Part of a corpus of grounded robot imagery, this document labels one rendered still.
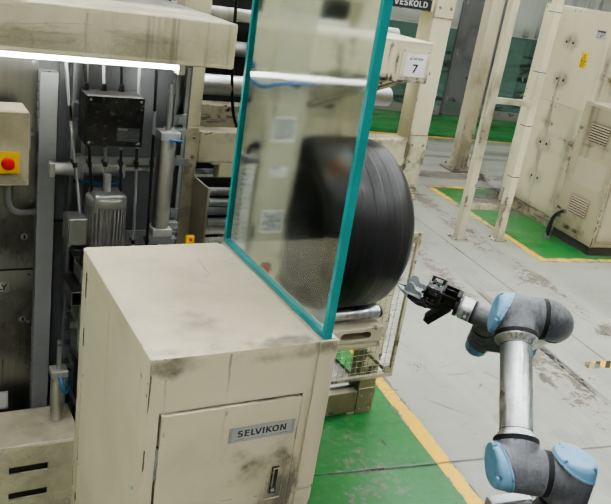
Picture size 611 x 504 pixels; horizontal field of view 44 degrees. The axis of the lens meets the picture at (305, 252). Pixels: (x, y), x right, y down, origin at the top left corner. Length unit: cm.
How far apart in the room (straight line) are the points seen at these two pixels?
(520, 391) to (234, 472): 81
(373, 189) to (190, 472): 111
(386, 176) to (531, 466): 96
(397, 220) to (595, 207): 472
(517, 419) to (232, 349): 85
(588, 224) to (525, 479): 517
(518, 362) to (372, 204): 64
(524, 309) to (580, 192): 503
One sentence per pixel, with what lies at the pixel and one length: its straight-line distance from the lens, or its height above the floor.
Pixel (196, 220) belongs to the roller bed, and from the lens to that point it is 278.
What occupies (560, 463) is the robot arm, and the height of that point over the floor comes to 94.
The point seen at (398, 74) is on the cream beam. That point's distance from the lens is 276.
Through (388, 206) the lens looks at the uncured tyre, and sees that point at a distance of 234.
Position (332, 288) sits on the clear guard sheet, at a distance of 150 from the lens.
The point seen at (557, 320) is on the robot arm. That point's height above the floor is 118.
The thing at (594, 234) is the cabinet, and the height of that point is 20.
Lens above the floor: 197
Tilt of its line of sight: 20 degrees down
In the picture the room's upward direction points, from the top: 9 degrees clockwise
